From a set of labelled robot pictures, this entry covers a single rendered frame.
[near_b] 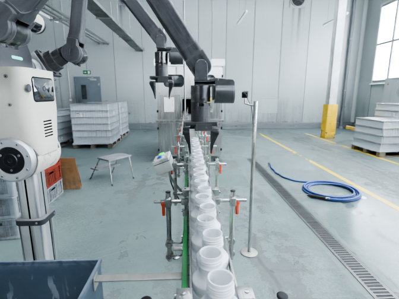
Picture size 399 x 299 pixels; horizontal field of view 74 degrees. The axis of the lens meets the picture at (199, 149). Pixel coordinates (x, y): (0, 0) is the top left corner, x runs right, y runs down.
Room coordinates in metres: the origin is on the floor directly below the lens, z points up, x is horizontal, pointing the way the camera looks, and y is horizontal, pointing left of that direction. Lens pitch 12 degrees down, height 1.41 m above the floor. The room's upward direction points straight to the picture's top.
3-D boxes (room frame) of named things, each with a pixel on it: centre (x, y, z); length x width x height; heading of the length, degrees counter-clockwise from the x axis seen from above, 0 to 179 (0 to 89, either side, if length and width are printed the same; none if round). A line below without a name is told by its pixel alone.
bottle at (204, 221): (0.49, -0.01, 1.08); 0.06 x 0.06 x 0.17
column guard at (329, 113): (8.69, -4.26, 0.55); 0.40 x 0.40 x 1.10; 3
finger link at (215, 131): (0.79, -0.02, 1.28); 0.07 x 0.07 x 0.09; 2
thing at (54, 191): (3.35, 2.16, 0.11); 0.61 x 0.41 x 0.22; 5
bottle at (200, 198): (0.61, -0.01, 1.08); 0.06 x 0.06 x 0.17
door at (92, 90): (10.76, 4.44, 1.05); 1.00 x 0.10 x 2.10; 93
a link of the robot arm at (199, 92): (0.79, -0.01, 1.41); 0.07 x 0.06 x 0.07; 93
